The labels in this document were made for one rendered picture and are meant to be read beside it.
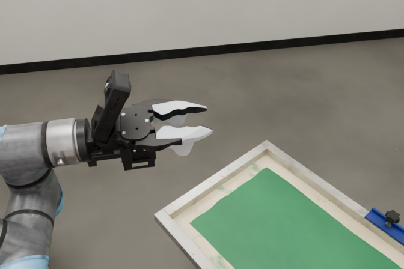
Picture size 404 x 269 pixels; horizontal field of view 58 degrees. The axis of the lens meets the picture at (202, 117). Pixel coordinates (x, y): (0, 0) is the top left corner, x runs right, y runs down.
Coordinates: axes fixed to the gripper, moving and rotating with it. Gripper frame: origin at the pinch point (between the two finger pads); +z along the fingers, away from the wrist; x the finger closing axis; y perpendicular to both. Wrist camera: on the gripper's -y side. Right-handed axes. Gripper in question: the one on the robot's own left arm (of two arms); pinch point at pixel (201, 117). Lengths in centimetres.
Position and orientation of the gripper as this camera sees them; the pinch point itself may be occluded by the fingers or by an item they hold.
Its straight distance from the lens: 60.5
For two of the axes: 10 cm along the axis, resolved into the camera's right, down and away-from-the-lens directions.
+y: -0.3, 6.7, 7.4
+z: 9.8, -1.2, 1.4
